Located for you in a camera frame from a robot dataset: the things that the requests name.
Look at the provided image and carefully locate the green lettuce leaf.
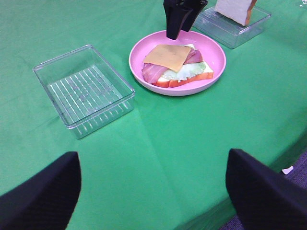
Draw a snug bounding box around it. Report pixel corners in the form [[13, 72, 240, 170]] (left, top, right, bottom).
[[162, 44, 206, 81]]

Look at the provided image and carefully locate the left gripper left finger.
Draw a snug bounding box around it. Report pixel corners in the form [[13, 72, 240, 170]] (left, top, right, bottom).
[[0, 151, 82, 230]]

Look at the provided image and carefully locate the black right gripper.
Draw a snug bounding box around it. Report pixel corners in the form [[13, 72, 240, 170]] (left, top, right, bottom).
[[163, 0, 208, 40]]

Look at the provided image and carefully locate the yellow cheese slice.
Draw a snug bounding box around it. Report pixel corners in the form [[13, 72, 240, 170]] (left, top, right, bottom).
[[143, 45, 191, 72]]

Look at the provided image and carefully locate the pink round plate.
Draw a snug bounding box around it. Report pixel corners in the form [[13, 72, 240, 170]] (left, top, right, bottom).
[[129, 30, 227, 97]]

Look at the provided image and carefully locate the right clear plastic container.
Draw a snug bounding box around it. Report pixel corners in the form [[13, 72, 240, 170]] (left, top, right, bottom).
[[193, 6, 272, 49]]

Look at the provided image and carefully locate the left clear plastic container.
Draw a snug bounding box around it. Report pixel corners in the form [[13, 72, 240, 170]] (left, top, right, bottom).
[[33, 45, 135, 139]]

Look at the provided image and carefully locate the toast bread slice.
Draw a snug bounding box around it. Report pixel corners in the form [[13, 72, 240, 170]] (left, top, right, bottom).
[[151, 43, 214, 88], [214, 0, 257, 26]]

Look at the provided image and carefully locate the clear plastic container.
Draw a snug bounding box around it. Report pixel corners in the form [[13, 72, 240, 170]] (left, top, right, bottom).
[[33, 45, 135, 139], [193, 6, 272, 49]]

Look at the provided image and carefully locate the bacon strip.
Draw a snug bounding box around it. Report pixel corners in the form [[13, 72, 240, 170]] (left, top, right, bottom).
[[142, 63, 169, 84], [184, 48, 203, 65]]

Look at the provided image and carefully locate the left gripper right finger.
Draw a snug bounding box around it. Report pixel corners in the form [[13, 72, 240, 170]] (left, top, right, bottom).
[[226, 149, 307, 230]]

